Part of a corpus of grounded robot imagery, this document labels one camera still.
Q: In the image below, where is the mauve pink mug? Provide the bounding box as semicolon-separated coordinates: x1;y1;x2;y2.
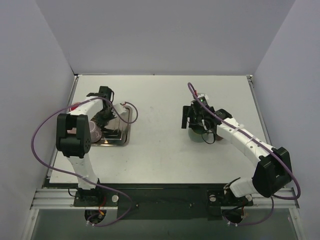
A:
89;120;102;143

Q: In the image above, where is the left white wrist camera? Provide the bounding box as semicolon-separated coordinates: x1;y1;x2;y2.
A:
112;103;127;118

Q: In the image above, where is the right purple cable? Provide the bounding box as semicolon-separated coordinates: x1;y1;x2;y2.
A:
187;82;302;200

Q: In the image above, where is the green mug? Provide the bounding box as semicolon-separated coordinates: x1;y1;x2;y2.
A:
188;128;209;143

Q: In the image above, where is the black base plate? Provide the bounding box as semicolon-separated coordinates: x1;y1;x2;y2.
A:
73;183;253;224

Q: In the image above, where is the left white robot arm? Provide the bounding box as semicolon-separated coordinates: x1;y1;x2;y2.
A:
56;86;114;206

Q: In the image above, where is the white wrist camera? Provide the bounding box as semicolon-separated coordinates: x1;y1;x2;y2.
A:
197;93;209;100
112;103;127;118

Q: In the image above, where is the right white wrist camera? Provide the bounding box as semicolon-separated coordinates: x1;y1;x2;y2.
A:
197;93;209;100

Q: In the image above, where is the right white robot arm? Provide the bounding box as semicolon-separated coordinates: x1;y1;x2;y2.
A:
181;97;293;205

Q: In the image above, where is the aluminium front rail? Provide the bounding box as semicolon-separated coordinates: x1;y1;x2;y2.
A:
30;188;300;210

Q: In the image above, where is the red mug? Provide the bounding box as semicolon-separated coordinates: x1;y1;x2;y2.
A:
69;102;80;112

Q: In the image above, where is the dark brown mug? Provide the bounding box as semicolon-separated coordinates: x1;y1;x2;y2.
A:
215;134;224;141

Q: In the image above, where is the steel tray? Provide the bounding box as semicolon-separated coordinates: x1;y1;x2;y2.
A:
91;106;133;147

